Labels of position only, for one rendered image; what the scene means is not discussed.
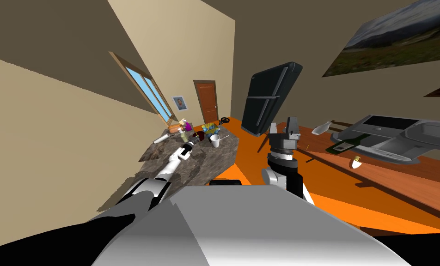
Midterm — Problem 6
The white vase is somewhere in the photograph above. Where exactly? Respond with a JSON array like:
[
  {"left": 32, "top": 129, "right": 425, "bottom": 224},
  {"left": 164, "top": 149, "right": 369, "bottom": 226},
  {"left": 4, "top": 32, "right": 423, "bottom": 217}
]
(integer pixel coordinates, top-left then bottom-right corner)
[{"left": 311, "top": 121, "right": 333, "bottom": 136}]

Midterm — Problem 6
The green wine bottle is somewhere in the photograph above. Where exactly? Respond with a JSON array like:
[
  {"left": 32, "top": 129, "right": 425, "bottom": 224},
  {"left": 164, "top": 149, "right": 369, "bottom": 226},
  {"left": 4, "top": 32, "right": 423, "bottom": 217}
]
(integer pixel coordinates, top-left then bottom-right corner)
[{"left": 325, "top": 133, "right": 371, "bottom": 156}]

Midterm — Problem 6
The small portrait picture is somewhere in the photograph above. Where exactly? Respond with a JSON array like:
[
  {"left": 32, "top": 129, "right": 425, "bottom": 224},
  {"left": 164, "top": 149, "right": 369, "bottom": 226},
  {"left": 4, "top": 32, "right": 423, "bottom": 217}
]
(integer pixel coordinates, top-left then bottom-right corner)
[{"left": 171, "top": 96, "right": 189, "bottom": 112}]

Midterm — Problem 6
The blue and yellow bag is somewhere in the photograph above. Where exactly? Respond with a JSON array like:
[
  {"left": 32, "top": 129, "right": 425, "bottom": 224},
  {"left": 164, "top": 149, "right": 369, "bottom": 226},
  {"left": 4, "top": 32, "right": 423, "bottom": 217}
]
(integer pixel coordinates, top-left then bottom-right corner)
[{"left": 201, "top": 123, "right": 221, "bottom": 137}]

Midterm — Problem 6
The wooden framed window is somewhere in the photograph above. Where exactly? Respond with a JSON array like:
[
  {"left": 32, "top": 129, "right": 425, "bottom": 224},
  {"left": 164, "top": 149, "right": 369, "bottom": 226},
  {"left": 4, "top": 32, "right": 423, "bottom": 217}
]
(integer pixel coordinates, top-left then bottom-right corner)
[{"left": 109, "top": 51, "right": 177, "bottom": 127}]

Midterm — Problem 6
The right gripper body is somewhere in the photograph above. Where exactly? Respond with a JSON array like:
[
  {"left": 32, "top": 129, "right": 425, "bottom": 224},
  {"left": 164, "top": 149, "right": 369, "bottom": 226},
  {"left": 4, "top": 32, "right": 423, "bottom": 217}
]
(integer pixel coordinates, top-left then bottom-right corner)
[{"left": 268, "top": 132, "right": 302, "bottom": 151}]

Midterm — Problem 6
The brown wooden door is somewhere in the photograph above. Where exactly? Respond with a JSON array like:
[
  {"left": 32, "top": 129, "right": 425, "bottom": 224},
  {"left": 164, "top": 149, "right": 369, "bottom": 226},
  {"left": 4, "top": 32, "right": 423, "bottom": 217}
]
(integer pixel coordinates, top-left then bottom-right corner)
[{"left": 193, "top": 79, "right": 220, "bottom": 125}]

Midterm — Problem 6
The black fridge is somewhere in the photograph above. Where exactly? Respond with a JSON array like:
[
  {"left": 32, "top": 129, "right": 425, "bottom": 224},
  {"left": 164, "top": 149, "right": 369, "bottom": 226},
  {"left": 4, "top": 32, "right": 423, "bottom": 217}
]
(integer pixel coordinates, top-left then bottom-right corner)
[{"left": 240, "top": 61, "right": 304, "bottom": 138}]

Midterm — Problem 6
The large landscape picture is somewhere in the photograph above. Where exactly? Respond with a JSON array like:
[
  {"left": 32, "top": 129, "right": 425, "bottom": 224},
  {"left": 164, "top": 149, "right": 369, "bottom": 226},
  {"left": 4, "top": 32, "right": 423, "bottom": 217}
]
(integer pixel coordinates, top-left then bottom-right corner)
[{"left": 321, "top": 0, "right": 440, "bottom": 79}]

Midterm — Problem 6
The grey sink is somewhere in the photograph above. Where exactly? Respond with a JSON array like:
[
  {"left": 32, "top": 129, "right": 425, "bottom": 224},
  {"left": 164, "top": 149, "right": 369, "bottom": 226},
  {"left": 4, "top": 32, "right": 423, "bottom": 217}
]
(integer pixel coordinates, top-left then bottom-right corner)
[{"left": 330, "top": 114, "right": 440, "bottom": 165}]

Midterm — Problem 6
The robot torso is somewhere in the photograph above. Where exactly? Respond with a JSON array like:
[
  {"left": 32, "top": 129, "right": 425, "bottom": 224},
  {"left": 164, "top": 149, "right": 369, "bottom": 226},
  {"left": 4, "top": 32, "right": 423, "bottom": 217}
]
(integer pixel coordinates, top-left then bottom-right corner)
[{"left": 90, "top": 179, "right": 414, "bottom": 266}]

